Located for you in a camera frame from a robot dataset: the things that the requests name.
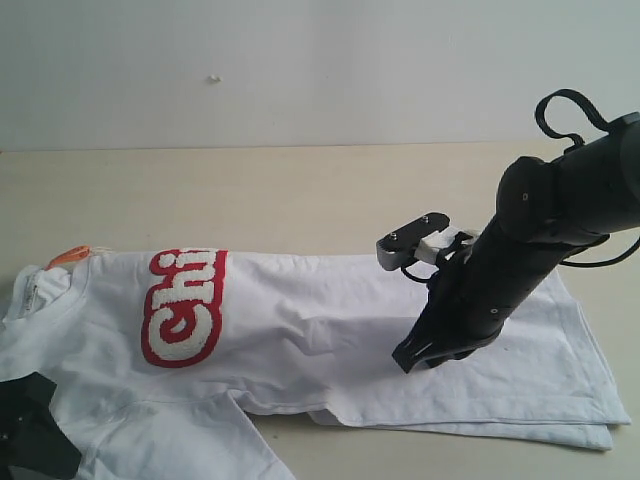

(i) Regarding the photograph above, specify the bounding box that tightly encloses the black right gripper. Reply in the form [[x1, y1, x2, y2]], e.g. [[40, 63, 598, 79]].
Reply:
[[392, 251, 500, 373]]

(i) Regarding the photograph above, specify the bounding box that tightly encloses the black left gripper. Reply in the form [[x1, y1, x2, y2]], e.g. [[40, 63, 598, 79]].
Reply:
[[1, 372, 82, 479]]

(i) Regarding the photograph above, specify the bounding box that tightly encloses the white t-shirt red lettering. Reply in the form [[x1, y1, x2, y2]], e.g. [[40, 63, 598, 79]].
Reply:
[[1, 248, 629, 479]]

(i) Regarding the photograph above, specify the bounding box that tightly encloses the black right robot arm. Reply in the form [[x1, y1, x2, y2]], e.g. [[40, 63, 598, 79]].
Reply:
[[392, 113, 639, 372]]

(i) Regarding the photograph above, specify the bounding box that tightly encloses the orange neck label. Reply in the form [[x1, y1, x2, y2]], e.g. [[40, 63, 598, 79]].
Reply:
[[45, 245, 91, 270]]

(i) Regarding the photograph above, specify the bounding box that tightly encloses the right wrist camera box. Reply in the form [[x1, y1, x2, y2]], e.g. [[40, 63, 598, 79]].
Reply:
[[376, 212, 450, 271]]

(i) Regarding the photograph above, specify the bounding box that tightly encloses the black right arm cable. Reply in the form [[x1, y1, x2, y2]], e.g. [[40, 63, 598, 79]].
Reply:
[[399, 88, 640, 289]]

